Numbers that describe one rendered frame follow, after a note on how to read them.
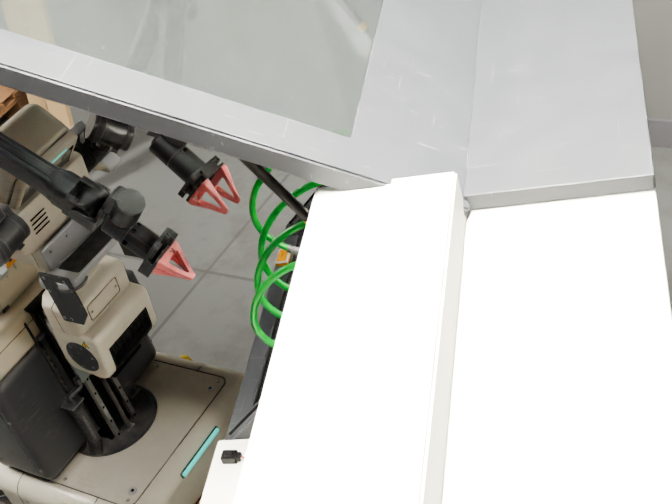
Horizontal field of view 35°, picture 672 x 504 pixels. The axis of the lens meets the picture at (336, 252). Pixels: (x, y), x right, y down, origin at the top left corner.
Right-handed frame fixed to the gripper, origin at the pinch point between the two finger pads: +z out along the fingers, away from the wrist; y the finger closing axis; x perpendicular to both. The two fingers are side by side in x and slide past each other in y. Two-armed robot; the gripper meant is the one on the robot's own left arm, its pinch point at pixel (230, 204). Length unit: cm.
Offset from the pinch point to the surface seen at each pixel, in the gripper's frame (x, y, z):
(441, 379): -58, -65, 41
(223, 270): 146, 137, -3
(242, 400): 23.4, -16.2, 28.6
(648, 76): 6, 215, 67
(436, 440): -58, -74, 45
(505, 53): -59, 13, 21
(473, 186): -57, -25, 31
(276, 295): 23.2, 14.1, 19.3
